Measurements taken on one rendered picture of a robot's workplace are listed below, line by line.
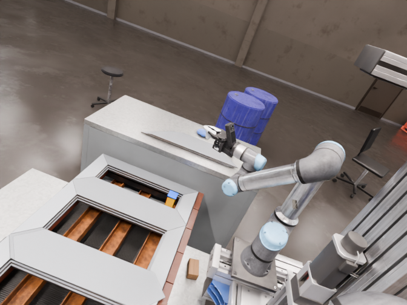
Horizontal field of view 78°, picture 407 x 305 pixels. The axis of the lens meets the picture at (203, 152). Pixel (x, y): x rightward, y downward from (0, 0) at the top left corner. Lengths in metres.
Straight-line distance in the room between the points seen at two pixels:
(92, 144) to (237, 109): 2.25
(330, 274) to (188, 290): 0.86
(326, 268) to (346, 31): 10.75
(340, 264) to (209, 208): 1.22
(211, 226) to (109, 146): 0.98
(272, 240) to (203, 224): 0.99
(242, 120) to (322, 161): 2.80
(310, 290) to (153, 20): 11.06
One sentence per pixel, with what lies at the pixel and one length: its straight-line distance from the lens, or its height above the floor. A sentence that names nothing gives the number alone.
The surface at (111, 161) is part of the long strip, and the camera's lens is 1.90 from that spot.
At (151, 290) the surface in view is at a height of 0.85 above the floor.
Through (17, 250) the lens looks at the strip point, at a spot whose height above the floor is 0.85.
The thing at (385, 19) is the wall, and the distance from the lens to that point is 11.78.
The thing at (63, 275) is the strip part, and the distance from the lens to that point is 1.35.
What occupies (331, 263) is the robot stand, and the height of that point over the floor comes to 1.47.
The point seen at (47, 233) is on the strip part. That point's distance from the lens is 1.48.
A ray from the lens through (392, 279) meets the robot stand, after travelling 0.86.
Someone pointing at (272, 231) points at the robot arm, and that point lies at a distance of 1.19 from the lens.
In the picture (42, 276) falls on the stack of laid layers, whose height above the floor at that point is 0.83.
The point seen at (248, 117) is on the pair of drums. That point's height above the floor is 0.76.
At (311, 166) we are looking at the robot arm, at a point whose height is 1.62.
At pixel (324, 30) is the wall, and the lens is 11.19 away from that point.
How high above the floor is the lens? 2.01
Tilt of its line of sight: 31 degrees down
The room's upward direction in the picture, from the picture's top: 21 degrees clockwise
